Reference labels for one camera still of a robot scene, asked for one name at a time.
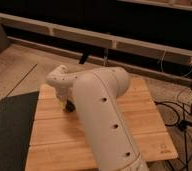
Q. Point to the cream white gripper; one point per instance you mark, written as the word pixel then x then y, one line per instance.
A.
pixel 64 95

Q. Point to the black cylindrical eraser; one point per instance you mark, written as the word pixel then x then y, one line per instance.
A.
pixel 70 107

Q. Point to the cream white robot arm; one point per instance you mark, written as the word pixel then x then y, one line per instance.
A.
pixel 94 94

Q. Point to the black shelf leg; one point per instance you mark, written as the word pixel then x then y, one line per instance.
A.
pixel 84 57

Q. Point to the dark grey floor mat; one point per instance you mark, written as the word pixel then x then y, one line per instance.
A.
pixel 16 120

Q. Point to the long white wooden shelf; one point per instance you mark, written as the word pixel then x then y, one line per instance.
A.
pixel 127 45

